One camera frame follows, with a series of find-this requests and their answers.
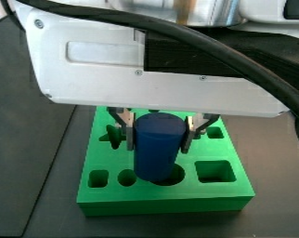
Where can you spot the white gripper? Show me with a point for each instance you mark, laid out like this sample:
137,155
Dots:
87,63

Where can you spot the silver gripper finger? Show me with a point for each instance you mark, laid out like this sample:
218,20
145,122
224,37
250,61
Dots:
196,130

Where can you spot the blue oval cylinder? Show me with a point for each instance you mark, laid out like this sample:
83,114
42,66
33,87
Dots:
158,132

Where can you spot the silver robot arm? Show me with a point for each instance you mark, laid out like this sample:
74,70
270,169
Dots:
206,56

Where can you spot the green foam shape board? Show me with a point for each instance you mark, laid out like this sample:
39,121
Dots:
198,181

